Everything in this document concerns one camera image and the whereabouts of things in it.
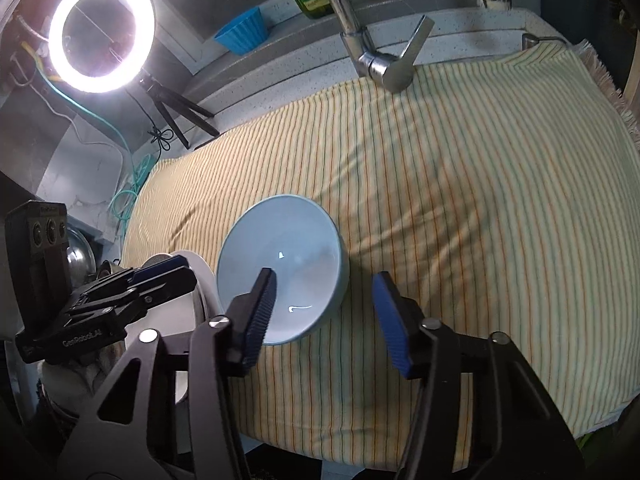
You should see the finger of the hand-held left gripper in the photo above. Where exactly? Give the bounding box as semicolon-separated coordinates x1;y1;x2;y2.
131;254;190;285
120;266;199;317

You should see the striped yellow cloth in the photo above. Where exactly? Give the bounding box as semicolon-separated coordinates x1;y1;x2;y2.
121;40;640;466

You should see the blue ribbed cup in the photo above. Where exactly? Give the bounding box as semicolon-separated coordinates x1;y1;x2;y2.
214;6;269;55

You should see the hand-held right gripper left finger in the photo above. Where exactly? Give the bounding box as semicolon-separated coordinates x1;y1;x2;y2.
57;267;278;480

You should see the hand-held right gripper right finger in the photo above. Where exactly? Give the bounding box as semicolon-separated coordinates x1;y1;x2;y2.
371;271;586;480

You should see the teal cable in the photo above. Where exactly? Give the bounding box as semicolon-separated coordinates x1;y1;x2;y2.
35;55;153;226

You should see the black tripod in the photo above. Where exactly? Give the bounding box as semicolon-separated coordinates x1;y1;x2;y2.
127;67;221;150

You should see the yellow cable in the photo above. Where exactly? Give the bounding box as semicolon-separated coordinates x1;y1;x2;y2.
22;42;57;82

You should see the chrome kitchen faucet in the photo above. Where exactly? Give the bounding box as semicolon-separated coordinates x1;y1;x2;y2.
307;0;436;93

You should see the large steel bowl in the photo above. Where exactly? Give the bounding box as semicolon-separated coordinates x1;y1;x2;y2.
65;225;97;291

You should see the black cable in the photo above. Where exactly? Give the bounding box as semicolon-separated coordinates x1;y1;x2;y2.
149;127;174;152

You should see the small pale green bowl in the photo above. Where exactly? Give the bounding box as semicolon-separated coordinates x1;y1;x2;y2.
216;195;349;346

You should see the white ring light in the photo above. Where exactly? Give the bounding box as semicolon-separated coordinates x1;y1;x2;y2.
48;0;155;93

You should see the small chrome spout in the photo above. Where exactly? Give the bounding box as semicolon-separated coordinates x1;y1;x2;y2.
521;32;568;51

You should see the white plate grey leaf print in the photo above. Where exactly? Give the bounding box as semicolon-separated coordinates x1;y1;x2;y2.
145;249;224;326

